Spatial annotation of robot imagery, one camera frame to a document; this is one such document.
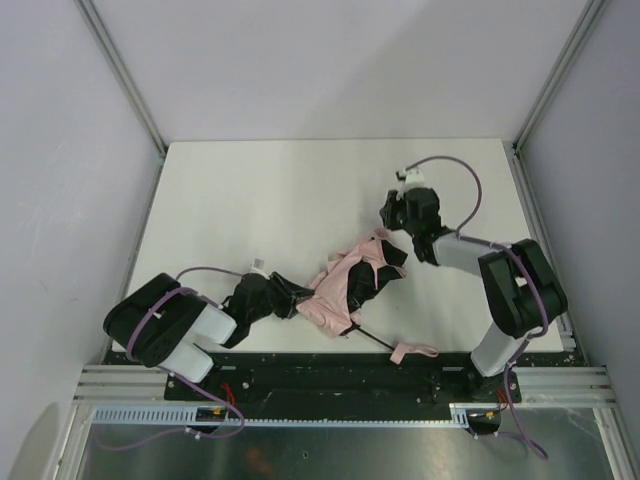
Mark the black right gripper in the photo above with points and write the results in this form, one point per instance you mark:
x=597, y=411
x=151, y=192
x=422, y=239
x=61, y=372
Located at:
x=391, y=214

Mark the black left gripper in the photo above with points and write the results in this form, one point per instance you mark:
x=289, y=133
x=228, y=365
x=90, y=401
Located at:
x=279, y=298

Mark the pink and black folding umbrella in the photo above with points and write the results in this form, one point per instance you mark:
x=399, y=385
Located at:
x=350, y=279

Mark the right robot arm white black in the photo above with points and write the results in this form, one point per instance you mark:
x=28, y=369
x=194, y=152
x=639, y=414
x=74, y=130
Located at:
x=523, y=293

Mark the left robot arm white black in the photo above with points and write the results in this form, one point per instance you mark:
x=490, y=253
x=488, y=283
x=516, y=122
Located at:
x=167, y=325

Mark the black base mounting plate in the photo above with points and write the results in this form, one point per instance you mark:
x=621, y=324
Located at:
x=346, y=383

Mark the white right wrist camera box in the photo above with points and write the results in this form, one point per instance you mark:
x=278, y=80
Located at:
x=410, y=178

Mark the grey slotted cable duct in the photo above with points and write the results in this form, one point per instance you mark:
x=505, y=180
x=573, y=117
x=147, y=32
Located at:
x=193, y=415

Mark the aluminium frame rail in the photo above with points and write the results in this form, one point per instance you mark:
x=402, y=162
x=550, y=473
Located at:
x=565, y=387

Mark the right aluminium corner post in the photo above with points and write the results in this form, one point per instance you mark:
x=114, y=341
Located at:
x=581, y=32

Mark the aluminium corner post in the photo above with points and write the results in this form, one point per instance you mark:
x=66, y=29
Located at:
x=581, y=32
x=115, y=61

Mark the left aluminium corner post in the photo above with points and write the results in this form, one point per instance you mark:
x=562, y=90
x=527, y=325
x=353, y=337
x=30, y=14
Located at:
x=115, y=61

